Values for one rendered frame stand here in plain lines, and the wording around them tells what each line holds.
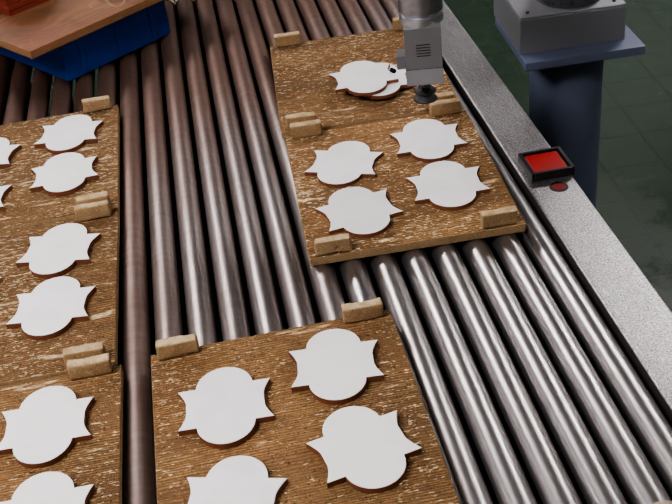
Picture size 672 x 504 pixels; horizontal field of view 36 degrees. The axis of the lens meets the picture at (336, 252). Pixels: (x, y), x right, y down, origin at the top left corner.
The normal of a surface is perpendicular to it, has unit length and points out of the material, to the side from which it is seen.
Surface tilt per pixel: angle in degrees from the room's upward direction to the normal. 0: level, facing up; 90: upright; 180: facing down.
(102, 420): 0
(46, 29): 0
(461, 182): 0
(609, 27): 90
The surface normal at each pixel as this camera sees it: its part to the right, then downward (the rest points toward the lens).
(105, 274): -0.11, -0.81
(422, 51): -0.02, 0.58
